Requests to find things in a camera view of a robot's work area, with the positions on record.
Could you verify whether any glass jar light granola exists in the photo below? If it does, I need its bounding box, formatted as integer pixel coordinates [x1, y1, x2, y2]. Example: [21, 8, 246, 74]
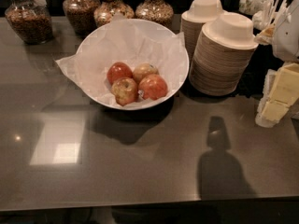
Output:
[93, 0, 135, 27]

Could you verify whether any white paper bowl liner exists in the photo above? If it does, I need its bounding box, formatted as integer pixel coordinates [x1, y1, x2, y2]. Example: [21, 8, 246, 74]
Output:
[55, 13, 187, 107]

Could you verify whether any stack of paper bowls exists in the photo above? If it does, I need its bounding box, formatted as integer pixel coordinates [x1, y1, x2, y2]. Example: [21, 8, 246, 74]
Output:
[180, 0, 224, 61]
[189, 12, 258, 96]

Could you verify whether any large white bowl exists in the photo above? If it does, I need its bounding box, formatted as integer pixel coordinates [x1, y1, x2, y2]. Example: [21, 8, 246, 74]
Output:
[74, 18, 191, 111]

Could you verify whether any glass jar dark cereal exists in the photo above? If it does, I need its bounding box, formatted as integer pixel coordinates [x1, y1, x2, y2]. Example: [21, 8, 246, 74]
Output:
[63, 0, 100, 36]

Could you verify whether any yellowish apple back right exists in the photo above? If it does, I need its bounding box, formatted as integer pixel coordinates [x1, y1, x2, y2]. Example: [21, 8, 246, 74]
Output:
[133, 63, 159, 84]

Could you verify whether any glass cereal jar far left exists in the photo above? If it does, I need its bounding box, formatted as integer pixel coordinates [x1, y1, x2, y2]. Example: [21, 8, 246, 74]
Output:
[5, 0, 53, 45]

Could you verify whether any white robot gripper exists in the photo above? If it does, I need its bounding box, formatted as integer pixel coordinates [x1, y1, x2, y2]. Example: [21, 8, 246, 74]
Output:
[254, 0, 299, 128]

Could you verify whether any yellow-red apple front left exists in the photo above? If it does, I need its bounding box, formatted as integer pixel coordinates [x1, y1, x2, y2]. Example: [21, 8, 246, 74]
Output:
[111, 77, 138, 106]

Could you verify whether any glass jar oat cereal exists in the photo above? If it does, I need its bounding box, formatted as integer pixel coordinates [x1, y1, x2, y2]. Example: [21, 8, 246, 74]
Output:
[135, 0, 174, 27]

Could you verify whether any red apple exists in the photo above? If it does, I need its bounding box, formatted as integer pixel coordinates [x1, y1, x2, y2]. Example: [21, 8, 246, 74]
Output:
[107, 62, 133, 84]
[138, 74, 168, 100]

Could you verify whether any rear stack of paper bowls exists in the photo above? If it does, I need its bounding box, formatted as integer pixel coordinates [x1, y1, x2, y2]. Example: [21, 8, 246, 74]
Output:
[180, 0, 224, 61]

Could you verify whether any front stack of paper bowls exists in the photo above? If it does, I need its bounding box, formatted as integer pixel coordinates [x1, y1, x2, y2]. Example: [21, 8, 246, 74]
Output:
[189, 12, 258, 96]

